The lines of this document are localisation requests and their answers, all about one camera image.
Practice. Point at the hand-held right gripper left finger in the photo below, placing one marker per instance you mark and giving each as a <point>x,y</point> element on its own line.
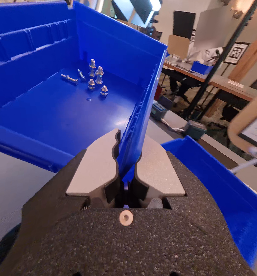
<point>93,170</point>

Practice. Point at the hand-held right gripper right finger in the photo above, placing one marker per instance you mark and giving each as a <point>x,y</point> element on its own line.
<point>158,172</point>

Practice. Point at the blue plastic bin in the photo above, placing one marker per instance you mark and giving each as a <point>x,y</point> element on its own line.
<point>55,116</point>
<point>217,183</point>

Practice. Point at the cluster of assembled steel bolts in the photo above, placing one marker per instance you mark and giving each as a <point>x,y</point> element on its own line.
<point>99,75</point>

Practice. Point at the grey teal case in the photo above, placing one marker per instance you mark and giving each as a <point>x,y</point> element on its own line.
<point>195,131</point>

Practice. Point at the dark charger case with batteries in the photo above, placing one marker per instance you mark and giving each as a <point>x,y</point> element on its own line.
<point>159,112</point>

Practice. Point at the wood-edged instruction board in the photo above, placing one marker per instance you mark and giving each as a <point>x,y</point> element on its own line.
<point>238,120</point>

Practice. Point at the small blue bin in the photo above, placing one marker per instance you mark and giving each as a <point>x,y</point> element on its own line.
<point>200,69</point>

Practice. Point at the wooden top desk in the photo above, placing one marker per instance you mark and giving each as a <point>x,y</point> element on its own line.
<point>227,83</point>

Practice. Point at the plywood board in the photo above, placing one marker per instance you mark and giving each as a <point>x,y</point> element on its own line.
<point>178,46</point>

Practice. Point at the black light stand pole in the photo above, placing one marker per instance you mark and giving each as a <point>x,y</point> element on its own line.
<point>224,56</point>

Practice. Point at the framed marker print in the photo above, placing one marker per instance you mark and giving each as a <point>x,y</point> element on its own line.
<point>236,54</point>

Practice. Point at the studio light panel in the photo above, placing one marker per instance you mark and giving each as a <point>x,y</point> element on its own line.
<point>139,18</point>

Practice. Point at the black wall panel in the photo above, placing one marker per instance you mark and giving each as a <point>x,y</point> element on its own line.
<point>184,23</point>

